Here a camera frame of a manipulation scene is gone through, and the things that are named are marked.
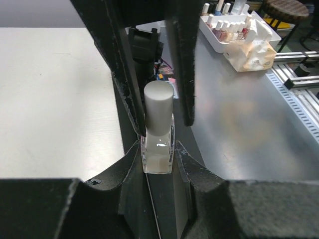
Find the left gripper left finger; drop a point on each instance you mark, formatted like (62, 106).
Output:
(105, 207)

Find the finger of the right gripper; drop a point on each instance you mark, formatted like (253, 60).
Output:
(182, 24)
(104, 23)

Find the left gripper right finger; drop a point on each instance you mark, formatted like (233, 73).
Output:
(209, 207)

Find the clear nail polish bottle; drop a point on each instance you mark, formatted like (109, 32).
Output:
(158, 151)

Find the white nail polish cap brush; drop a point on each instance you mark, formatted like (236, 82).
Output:
(159, 103)

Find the white organizer tray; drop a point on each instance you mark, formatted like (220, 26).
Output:
(217, 29)

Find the round brown stool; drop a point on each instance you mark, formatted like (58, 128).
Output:
(289, 11)

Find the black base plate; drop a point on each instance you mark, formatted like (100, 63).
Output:
(124, 122)

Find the white slotted cable duct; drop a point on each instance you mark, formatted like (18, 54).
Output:
(296, 105)

